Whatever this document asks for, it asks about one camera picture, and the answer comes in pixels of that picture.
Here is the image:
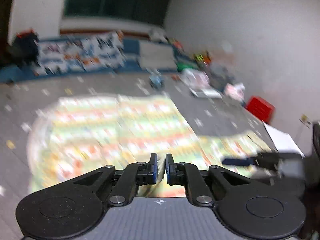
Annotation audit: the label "blue toy car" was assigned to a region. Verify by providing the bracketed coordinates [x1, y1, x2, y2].
[148, 73, 166, 90]

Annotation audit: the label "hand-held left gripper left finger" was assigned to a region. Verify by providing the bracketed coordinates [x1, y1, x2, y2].
[72, 153, 158, 207]

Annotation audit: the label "green object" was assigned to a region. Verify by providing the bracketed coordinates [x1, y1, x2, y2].
[176, 60, 198, 72]

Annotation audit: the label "dark window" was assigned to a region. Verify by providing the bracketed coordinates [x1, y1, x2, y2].
[63, 0, 173, 27]

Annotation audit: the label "white flat tray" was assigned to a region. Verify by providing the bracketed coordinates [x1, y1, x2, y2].
[189, 87, 222, 99]

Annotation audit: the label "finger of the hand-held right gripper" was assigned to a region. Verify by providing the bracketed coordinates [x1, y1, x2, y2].
[222, 157, 259, 167]

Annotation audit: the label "colourful printed cloth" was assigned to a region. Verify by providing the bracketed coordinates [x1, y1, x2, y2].
[26, 93, 276, 198]

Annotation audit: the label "white flat box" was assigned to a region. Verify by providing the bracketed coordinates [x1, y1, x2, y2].
[138, 41, 176, 70]

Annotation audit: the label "white paper sheet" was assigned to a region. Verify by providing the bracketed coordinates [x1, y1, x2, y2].
[262, 121, 306, 158]

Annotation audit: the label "black bag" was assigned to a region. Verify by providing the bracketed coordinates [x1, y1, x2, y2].
[7, 28, 41, 68]

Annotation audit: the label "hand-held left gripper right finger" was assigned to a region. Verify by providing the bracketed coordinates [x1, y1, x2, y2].
[165, 153, 251, 207]

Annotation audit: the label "red box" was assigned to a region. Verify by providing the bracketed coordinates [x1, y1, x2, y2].
[246, 96, 276, 125]

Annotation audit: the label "grey bag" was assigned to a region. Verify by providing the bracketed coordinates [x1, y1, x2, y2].
[209, 63, 236, 91]

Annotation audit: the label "white printed box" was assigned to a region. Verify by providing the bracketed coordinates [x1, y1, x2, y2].
[181, 69, 211, 88]

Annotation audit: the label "pink white packet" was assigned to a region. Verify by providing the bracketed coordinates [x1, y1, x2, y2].
[223, 82, 246, 101]

